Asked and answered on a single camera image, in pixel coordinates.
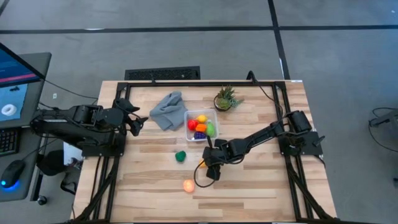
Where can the yellow toy lemon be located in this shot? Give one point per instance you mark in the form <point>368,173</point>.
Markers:
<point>202,119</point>

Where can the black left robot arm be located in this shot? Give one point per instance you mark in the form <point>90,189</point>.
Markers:
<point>77,130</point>

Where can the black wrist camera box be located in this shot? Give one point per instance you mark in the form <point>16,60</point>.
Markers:
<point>214,172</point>

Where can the white power box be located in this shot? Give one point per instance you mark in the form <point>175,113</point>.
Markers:
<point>72,154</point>

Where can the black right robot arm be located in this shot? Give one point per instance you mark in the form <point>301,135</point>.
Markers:
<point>264,133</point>

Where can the light green toy pear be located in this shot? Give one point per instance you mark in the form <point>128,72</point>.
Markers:
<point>211,129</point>

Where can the orange toy tangerine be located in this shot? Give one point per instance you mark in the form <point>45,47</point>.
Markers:
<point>201,127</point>

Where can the white floor outlet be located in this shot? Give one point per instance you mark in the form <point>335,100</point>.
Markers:
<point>54,96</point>

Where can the red toy bell pepper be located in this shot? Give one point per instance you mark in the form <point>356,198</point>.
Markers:
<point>192,125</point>

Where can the dark green toy vegetable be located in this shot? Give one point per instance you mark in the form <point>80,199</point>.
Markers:
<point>180,156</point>

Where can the black computer mouse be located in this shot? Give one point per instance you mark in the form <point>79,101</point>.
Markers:
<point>12,172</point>

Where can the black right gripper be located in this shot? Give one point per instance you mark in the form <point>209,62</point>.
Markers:
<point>217,152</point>

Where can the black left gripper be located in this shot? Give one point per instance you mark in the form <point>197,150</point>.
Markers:
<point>115,117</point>

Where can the computer monitor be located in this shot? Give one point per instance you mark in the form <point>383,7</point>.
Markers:
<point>12,71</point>

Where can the black floor vent grille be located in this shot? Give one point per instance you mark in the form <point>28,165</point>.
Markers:
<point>161,73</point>

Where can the grey cloth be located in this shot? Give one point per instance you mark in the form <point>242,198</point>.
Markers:
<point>169,112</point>

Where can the potted succulent plant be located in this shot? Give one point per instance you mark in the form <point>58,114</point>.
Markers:
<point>224,101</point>

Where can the purple toy grapes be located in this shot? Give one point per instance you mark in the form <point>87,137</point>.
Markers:
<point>199,135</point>

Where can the grey desk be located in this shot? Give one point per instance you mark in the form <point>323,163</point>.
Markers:
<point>29,169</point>

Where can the yellow toy banana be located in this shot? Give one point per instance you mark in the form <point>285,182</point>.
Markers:
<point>202,163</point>

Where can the peach toy fruit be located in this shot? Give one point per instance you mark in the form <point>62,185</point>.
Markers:
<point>188,186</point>

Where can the black keyboard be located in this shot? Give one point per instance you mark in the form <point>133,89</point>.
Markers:
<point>8,141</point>

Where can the clear plastic tupperware container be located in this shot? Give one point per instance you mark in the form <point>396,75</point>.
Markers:
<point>190,113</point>

